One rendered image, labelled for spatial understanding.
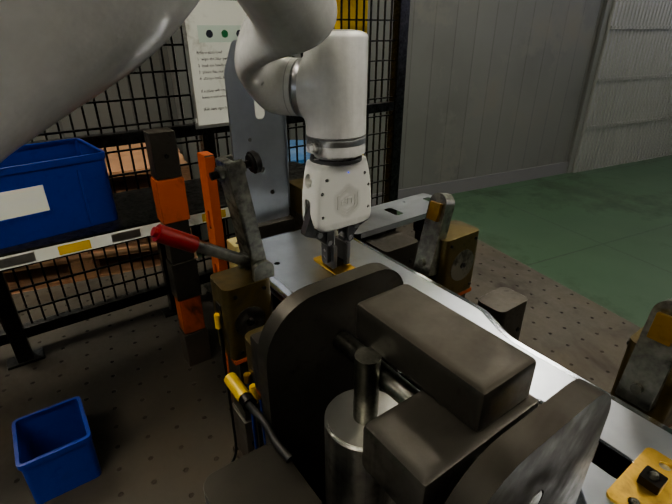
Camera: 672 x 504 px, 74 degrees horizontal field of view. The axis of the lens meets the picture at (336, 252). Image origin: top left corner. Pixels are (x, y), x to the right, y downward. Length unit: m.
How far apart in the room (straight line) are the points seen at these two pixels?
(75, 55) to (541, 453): 0.25
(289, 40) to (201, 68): 0.66
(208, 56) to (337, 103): 0.58
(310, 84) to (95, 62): 0.44
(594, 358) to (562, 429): 0.93
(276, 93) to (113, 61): 0.45
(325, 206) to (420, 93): 3.25
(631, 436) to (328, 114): 0.49
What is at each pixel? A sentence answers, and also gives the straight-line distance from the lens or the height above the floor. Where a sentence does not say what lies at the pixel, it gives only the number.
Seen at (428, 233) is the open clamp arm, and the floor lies 1.05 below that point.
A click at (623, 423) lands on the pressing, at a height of 1.00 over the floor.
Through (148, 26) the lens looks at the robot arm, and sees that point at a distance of 0.19.
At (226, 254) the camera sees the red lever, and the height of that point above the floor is 1.09.
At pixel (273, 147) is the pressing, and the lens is 0.91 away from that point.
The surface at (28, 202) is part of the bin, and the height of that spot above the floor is 1.10.
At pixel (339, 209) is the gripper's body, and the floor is 1.12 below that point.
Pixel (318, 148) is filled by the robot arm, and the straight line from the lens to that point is 0.62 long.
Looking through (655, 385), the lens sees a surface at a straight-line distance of 0.61.
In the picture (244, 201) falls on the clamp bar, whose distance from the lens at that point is 0.58.
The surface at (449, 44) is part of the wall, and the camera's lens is 3.97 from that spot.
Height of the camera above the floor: 1.36
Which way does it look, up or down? 26 degrees down
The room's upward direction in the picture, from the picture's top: straight up
